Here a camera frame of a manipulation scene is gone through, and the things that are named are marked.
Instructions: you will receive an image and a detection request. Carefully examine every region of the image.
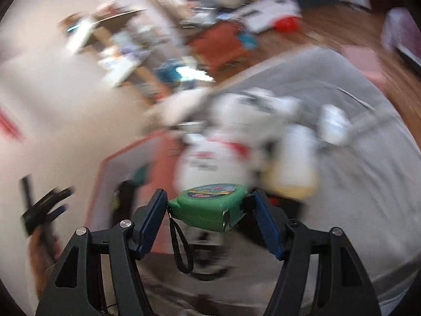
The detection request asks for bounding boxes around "white plush toy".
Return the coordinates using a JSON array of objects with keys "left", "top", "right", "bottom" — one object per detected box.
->
[{"left": 174, "top": 87, "right": 303, "bottom": 200}]

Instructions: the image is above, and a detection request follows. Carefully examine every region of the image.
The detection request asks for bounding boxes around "red plastic basin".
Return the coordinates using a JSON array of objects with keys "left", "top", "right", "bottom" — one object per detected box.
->
[{"left": 272, "top": 16, "right": 302, "bottom": 33}]

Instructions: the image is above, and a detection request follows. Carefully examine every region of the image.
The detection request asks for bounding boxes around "white drawer cabinet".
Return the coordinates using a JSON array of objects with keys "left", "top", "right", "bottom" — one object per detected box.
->
[{"left": 237, "top": 0, "right": 301, "bottom": 33}]

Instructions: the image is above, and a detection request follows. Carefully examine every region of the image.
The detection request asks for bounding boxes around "white plastic bottle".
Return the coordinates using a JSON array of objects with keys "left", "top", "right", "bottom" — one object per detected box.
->
[{"left": 266, "top": 123, "right": 320, "bottom": 201}]

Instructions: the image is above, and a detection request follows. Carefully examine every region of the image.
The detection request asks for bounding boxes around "pink mat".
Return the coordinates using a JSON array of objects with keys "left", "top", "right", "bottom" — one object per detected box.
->
[{"left": 340, "top": 44, "right": 387, "bottom": 84}]

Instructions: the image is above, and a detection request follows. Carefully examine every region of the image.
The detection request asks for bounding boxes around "grey blanket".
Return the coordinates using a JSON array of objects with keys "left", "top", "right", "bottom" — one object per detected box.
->
[{"left": 141, "top": 46, "right": 421, "bottom": 316}]

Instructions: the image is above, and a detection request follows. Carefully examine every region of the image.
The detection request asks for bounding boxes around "person's left forearm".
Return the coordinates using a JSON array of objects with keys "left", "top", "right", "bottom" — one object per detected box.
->
[{"left": 28, "top": 229, "right": 61, "bottom": 300}]

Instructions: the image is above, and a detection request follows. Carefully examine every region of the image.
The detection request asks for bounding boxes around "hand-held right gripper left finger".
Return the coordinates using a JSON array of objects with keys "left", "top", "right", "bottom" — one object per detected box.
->
[{"left": 36, "top": 189, "right": 169, "bottom": 316}]

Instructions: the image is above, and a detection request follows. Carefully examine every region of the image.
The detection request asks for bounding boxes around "white fluffy toy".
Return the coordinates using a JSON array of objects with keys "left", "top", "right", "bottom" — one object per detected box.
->
[{"left": 318, "top": 104, "right": 351, "bottom": 146}]

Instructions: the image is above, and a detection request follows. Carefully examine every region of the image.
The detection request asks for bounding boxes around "wooden shelf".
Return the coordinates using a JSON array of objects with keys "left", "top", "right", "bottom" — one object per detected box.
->
[{"left": 61, "top": 5, "right": 178, "bottom": 106}]

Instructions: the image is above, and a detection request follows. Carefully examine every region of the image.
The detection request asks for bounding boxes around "green tape measure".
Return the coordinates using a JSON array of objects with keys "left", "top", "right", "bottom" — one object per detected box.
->
[{"left": 167, "top": 184, "right": 247, "bottom": 274}]

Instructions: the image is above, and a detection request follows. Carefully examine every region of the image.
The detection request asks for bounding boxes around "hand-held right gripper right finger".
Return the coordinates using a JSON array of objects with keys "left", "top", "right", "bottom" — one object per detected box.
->
[{"left": 242, "top": 189, "right": 384, "bottom": 316}]

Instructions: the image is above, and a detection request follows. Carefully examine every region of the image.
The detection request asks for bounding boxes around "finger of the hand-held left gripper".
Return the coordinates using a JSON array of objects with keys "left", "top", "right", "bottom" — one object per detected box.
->
[
  {"left": 37, "top": 203, "right": 71, "bottom": 226},
  {"left": 32, "top": 187, "right": 76, "bottom": 213}
]

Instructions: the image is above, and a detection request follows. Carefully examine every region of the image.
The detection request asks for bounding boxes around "orange storage box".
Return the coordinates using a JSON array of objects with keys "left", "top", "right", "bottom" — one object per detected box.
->
[
  {"left": 84, "top": 128, "right": 198, "bottom": 257},
  {"left": 187, "top": 21, "right": 250, "bottom": 73}
]

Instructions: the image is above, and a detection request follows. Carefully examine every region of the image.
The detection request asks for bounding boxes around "blue container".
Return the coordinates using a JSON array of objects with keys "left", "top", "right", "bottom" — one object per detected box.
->
[{"left": 158, "top": 61, "right": 185, "bottom": 83}]

